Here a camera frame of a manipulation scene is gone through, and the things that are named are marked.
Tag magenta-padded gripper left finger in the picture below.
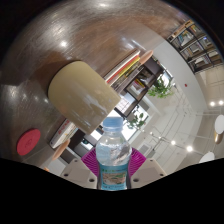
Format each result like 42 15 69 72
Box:
59 147 101 190

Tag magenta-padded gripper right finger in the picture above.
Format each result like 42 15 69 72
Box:
128 147 168 190

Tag clear blue-capped water bottle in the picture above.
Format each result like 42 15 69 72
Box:
95 116 133 191

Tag small potted green plant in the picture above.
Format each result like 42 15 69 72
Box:
128 111 148 130

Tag flat round red coaster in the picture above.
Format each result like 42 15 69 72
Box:
16 128 42 157

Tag cream ceramic cup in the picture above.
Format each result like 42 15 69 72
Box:
47 60 122 135

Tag bushy potted green plant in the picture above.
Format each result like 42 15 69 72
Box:
147 76 174 99

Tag ceiling lights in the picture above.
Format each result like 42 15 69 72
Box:
148 99 224 164

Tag dark open shelf unit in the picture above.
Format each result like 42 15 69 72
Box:
61 56 166 164

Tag stack of books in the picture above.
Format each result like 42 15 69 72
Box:
103 49 143 90

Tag wall bookshelf with books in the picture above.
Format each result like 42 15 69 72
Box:
166 19 224 73

